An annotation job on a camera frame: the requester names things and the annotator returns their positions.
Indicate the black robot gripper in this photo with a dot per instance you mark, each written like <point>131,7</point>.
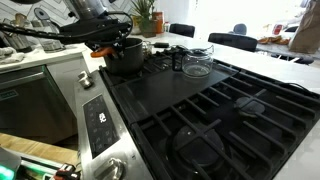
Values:
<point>96,33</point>

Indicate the grey pot with orange handle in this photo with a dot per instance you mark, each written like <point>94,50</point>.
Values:
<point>124,60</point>

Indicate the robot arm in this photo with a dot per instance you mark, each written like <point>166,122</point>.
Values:
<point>94,9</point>

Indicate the rear stove knob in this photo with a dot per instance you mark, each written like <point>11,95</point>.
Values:
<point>85,80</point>

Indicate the stove knob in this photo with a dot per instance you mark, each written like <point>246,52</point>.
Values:
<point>112,169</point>
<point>85,80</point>

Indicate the stainless steel gas stove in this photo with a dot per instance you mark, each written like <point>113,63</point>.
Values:
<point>163,125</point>

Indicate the front stove knob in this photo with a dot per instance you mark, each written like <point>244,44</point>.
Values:
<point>112,169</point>

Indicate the potted green plant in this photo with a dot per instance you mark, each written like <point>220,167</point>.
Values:
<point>144,9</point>

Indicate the electric kettle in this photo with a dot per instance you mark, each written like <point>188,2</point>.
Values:
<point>45,26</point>

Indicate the orange container on counter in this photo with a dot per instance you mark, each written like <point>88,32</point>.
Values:
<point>158,17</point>

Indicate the black chair back left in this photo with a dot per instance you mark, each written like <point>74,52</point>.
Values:
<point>182,29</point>

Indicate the black chair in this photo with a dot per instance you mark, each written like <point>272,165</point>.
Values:
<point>182,29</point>
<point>233,40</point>

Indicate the utensil holder with utensils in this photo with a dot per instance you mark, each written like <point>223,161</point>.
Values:
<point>18,41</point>

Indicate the grey dish cloth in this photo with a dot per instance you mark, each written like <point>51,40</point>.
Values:
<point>10,55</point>

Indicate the stainless steel dishwasher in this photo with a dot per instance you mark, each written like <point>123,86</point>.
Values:
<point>33,107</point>

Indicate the glass coffee carafe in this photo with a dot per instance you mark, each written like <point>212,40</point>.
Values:
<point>196,62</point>

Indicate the black chair back right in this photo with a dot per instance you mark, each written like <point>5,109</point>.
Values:
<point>233,40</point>

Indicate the brown paper bag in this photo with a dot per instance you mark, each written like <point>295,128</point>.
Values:
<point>307,36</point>

